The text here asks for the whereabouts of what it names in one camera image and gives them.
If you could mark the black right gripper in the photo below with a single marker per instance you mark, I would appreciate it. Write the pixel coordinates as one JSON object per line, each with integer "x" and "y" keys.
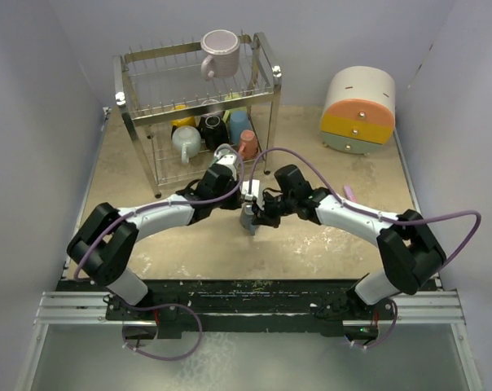
{"x": 267, "y": 218}

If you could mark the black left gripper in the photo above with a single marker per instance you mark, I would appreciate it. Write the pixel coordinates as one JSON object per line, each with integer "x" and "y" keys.
{"x": 235, "y": 203}

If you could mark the grey mug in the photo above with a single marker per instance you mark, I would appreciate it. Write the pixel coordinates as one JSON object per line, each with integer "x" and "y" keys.
{"x": 246, "y": 219}

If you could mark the terracotta mug white inside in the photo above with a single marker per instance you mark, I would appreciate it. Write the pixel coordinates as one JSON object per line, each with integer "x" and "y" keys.
{"x": 248, "y": 145}

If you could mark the black mug cream inside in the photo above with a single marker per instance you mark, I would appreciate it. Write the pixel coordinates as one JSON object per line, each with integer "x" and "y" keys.
{"x": 214, "y": 132}

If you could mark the blue cup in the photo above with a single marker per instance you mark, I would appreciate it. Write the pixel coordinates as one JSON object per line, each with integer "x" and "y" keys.
{"x": 238, "y": 122}

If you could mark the yellow mug black handle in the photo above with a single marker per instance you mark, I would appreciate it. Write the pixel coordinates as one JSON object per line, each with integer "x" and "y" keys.
{"x": 185, "y": 121}

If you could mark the lilac mug black handle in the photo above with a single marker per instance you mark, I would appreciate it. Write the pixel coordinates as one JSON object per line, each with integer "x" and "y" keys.
{"x": 210, "y": 102}

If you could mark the teal cup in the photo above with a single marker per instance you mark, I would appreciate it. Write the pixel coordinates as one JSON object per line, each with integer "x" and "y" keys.
{"x": 222, "y": 150}

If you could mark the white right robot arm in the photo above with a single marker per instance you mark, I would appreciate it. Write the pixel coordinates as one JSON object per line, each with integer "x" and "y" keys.
{"x": 409, "y": 252}

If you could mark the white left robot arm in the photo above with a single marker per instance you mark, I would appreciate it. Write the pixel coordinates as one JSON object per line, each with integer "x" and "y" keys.
{"x": 103, "y": 244}

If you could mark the steel two-tier dish rack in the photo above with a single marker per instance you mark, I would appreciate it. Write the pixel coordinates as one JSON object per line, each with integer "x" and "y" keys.
{"x": 148, "y": 83}

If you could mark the pink marker pen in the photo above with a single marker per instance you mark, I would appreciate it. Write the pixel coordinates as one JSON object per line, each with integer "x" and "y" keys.
{"x": 349, "y": 193}

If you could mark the round cream drawer cabinet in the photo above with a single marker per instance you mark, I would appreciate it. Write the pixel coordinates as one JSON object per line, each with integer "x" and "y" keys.
{"x": 359, "y": 111}

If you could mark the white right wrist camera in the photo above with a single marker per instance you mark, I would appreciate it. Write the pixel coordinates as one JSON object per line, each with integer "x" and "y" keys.
{"x": 251, "y": 192}

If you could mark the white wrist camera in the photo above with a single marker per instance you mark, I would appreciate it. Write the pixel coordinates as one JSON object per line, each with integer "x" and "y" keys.
{"x": 251, "y": 192}
{"x": 229, "y": 159}

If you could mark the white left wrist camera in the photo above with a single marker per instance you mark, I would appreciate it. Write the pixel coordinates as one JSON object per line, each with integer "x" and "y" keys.
{"x": 229, "y": 159}

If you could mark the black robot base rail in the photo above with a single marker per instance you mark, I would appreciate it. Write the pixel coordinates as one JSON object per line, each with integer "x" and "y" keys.
{"x": 326, "y": 307}

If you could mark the aluminium frame rail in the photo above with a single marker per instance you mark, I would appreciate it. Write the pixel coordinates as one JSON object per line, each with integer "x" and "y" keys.
{"x": 73, "y": 308}

